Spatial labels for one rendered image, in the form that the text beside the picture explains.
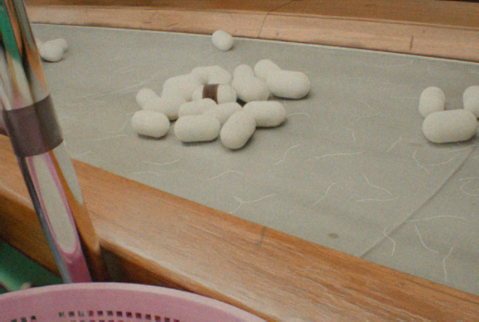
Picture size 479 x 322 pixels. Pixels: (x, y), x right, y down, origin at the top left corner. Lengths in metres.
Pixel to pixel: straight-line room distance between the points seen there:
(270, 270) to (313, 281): 0.02
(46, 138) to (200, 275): 0.09
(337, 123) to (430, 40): 0.16
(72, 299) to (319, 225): 0.14
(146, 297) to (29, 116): 0.09
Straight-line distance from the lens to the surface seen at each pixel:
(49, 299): 0.27
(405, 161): 0.37
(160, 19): 0.77
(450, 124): 0.38
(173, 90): 0.49
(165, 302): 0.25
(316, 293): 0.24
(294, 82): 0.46
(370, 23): 0.59
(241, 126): 0.40
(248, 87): 0.46
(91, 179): 0.36
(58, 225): 0.26
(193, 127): 0.42
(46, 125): 0.25
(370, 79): 0.50
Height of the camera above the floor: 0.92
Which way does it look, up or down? 26 degrees down
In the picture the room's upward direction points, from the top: 10 degrees counter-clockwise
